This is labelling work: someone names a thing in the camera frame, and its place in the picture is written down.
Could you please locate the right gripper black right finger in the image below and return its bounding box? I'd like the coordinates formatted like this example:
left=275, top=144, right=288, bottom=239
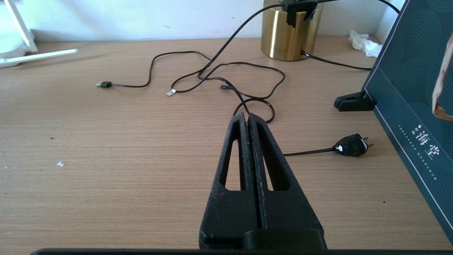
left=248, top=113, right=322, bottom=231

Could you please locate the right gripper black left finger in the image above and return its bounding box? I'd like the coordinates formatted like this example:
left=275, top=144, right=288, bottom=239
left=199, top=113, right=262, bottom=248

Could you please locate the white router with antennas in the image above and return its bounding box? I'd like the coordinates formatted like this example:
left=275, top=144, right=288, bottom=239
left=0, top=0, right=78, bottom=68

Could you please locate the black clip stand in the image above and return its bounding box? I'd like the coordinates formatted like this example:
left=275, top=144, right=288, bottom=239
left=334, top=91, right=376, bottom=112

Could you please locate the brass desk lamp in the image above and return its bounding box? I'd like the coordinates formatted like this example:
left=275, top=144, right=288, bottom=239
left=261, top=0, right=323, bottom=61

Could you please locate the crumpled white tissue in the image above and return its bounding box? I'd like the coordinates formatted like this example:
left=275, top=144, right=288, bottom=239
left=349, top=30, right=383, bottom=58

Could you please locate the black clip on lamp base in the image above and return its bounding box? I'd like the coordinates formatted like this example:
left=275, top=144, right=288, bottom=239
left=282, top=0, right=318, bottom=28

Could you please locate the black lamp power cable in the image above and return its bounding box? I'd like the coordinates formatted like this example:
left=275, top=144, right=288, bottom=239
left=197, top=0, right=400, bottom=158

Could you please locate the black cable with silver tip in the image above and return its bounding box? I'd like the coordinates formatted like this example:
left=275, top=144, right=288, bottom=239
left=166, top=62, right=286, bottom=100

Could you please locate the black USB cable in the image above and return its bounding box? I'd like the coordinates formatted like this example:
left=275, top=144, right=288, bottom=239
left=95, top=51, right=248, bottom=115

